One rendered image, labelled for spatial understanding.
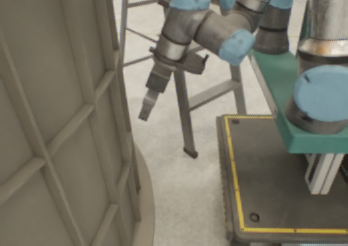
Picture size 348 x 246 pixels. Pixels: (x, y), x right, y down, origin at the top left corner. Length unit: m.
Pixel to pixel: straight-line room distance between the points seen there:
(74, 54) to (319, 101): 0.50
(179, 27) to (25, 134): 0.36
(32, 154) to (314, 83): 0.52
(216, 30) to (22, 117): 0.39
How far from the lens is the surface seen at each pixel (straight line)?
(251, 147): 1.24
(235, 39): 0.54
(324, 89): 0.50
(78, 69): 0.64
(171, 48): 0.60
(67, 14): 0.60
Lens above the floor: 1.12
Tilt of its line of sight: 33 degrees down
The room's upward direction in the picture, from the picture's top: 2 degrees counter-clockwise
